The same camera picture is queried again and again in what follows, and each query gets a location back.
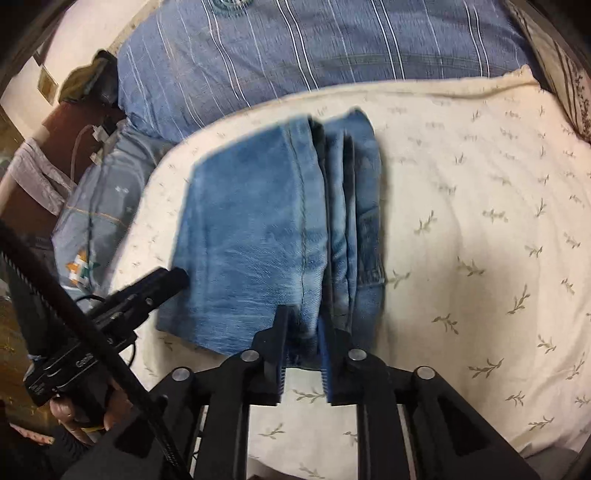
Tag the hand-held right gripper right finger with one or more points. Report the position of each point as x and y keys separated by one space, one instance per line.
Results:
x=326 y=369

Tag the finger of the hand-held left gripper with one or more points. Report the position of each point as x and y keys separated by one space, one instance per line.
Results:
x=157 y=284

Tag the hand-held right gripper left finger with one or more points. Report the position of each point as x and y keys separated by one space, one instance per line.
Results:
x=279 y=369

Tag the blue denim pants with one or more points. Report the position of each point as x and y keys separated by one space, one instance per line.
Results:
x=249 y=240

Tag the person's left hand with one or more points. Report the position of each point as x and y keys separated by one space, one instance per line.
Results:
x=62 y=413

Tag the person's left leg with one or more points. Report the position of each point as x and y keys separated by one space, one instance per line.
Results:
x=46 y=461

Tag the person's leg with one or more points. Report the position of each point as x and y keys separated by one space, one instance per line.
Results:
x=549 y=466
x=46 y=461

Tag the grey-blue patterned pillow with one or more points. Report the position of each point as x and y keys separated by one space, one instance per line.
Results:
x=106 y=194

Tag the grey cloth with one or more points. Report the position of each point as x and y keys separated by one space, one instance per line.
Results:
x=37 y=175

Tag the brown wooden headboard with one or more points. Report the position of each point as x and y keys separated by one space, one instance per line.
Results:
x=60 y=124

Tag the white leaf-print bedsheet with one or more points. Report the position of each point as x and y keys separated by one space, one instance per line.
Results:
x=461 y=230

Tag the green cloth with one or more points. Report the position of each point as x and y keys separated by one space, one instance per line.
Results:
x=87 y=74

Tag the person's right leg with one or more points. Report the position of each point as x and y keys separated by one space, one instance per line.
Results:
x=549 y=466

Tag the blue striped duvet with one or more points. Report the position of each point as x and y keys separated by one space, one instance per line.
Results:
x=300 y=46

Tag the beige striped pillow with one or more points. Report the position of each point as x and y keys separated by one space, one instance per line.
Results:
x=561 y=69

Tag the gold wall plate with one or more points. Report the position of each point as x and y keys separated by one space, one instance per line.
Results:
x=47 y=85

